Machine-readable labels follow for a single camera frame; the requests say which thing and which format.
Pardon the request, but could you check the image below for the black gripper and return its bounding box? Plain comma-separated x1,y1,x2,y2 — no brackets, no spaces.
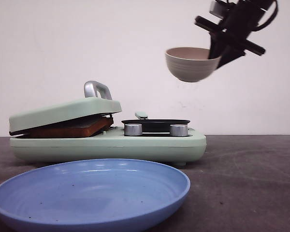
195,0,266,69

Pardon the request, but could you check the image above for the beige ribbed bowl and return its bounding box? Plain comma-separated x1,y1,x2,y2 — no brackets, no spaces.
165,47,221,83

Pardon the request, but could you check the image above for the bread slice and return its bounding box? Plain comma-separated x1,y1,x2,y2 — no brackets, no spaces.
24,116,114,138

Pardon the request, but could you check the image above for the breakfast maker hinged lid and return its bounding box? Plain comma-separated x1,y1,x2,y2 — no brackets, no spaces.
9,81,122,135

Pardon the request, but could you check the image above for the mint green breakfast maker base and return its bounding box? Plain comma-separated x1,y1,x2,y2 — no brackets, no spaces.
10,127,206,164

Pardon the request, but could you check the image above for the right silver control knob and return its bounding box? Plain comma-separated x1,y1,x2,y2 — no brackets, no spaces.
170,124,189,137

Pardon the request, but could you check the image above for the silver control knob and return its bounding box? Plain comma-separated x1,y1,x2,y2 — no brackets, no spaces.
170,124,189,137
124,123,143,136

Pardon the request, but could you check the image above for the black frying pan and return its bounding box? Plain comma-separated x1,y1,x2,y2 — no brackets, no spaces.
121,111,190,132

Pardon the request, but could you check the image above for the left silver control knob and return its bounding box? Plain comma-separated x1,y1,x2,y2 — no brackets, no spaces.
124,123,143,136

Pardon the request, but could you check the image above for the blue plate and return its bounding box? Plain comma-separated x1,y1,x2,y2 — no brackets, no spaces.
0,159,190,232

